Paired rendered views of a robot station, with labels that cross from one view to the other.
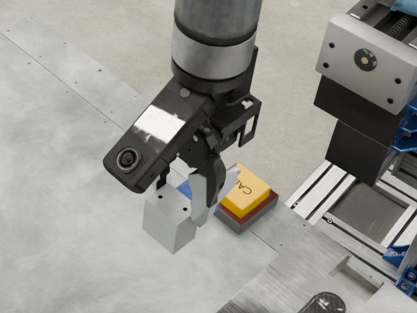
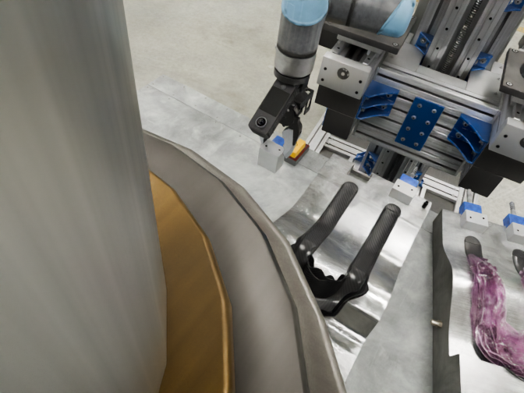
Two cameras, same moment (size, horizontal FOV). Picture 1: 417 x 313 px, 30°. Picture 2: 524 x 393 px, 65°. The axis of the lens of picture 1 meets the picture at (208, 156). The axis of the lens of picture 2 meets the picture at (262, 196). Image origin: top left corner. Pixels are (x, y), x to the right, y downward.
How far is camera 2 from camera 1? 0.20 m
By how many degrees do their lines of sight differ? 8
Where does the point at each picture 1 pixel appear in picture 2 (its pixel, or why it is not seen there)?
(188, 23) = (288, 49)
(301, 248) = (331, 164)
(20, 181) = not seen: hidden behind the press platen
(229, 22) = (308, 45)
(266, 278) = (319, 179)
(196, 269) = (278, 184)
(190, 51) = (288, 64)
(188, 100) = (285, 90)
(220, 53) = (303, 62)
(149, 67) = not seen: hidden behind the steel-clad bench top
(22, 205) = not seen: hidden behind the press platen
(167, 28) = (208, 86)
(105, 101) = (213, 112)
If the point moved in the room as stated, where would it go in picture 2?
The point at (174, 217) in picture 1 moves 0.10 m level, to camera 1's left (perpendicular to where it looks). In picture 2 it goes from (275, 154) to (230, 152)
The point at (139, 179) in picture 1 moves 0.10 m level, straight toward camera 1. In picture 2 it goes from (269, 130) to (279, 169)
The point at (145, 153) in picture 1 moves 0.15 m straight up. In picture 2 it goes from (269, 118) to (281, 45)
